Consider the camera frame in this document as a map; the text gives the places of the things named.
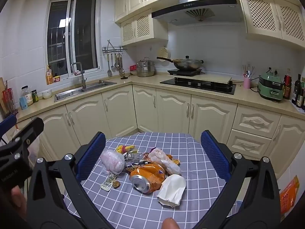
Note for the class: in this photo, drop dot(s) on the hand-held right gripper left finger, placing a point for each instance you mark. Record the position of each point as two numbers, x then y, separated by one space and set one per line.
91 155

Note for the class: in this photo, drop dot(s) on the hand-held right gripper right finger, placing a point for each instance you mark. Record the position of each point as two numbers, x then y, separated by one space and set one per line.
214 155

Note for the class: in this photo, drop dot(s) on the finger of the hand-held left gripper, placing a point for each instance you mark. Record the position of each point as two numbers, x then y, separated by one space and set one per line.
7 124
33 126

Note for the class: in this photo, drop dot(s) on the pink plastic bag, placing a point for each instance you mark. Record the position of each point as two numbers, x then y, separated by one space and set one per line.
112 162

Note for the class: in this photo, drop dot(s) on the yellow snack wrapper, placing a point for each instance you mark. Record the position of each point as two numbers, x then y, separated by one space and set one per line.
124 148

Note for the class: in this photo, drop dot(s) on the black silver snack wrapper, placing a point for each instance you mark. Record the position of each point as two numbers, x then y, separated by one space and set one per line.
135 158

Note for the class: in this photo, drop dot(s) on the translucent plastic bag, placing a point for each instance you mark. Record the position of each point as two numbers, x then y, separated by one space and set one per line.
160 158

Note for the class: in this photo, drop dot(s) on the white tissue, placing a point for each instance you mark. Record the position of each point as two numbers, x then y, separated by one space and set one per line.
171 188

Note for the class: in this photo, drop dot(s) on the crushed orange drink can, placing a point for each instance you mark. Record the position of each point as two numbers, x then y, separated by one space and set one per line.
143 182

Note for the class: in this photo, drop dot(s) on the person's left hand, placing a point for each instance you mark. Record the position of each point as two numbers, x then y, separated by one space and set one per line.
17 202

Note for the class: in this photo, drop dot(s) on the person's right hand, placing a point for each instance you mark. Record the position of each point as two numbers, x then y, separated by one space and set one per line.
169 224

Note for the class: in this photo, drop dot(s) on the red utensil holder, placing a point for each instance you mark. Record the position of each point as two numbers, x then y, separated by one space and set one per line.
9 100

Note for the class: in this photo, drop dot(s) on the small blue carton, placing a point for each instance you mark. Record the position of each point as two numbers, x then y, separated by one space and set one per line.
23 103

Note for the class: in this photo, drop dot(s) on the small dark bottle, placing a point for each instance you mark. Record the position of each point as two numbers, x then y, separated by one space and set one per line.
35 96

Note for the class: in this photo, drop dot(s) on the small white wrapper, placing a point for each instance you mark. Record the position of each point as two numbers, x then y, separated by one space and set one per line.
107 183

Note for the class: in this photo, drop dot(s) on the clear plastic jar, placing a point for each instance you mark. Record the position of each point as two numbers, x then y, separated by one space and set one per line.
27 94

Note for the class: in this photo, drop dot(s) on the white bowl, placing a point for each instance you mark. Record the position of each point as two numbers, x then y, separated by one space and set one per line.
47 94

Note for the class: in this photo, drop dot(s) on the cream cabinet drawer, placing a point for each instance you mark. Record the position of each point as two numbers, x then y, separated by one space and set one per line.
256 124
247 143

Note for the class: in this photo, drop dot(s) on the brown nut shell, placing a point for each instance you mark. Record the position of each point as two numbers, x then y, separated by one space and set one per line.
116 185

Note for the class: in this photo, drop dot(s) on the orange fruit peel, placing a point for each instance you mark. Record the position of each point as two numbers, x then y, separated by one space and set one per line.
175 162

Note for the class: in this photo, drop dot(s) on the orange dish soap bottle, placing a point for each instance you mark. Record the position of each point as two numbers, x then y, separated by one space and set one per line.
49 76

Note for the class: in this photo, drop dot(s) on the steel kitchen sink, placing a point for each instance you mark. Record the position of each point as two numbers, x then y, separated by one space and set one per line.
78 91

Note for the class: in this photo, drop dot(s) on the cream base cabinets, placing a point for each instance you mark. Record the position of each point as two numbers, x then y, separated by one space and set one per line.
171 114

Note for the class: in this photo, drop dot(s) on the grey checked tablecloth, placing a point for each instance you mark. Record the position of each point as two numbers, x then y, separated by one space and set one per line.
133 210

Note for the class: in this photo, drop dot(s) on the black gas stove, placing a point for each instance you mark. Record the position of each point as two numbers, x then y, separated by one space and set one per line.
197 85

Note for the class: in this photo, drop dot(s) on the beige stove cover board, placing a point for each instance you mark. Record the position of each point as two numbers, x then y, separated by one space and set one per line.
214 78

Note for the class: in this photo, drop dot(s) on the pink chopstick holder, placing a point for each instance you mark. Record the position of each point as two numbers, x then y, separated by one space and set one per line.
246 83

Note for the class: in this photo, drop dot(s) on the orange printed bag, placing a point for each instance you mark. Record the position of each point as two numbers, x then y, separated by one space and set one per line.
288 195

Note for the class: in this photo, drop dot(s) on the steel spatula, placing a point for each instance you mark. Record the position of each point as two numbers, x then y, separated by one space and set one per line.
109 71

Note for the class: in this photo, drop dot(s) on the green rice cooker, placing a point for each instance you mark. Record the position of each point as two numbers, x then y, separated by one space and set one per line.
270 88

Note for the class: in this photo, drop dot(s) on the black induction cooker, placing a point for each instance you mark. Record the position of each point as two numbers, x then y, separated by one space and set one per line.
184 72

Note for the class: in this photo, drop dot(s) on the steel wok with lid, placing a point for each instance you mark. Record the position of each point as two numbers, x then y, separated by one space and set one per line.
187 64

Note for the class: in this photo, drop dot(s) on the red food container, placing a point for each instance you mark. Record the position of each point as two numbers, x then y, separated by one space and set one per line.
133 67

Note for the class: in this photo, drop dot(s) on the red label sauce bottle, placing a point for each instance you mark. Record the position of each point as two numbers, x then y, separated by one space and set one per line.
287 87

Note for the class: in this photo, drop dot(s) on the steel steamer pot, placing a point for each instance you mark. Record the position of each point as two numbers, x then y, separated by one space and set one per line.
145 68

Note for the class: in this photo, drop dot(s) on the dark glass bottle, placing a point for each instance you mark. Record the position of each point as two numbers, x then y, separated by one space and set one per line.
301 97
297 90

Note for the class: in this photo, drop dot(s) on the sliding window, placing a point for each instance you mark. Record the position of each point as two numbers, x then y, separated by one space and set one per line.
83 33

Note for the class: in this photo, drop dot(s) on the round woven trivet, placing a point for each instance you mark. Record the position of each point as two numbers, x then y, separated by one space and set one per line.
162 52

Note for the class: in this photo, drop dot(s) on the small lattice door cabinet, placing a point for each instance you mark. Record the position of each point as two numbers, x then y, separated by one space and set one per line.
143 27

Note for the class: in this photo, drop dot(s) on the range hood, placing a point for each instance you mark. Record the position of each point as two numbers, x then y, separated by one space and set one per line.
197 12

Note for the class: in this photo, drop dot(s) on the wide lattice door cabinet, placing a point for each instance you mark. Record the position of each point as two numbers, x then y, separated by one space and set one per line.
271 16

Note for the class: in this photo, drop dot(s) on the wall utensil rack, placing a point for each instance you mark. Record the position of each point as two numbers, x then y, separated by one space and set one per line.
114 49

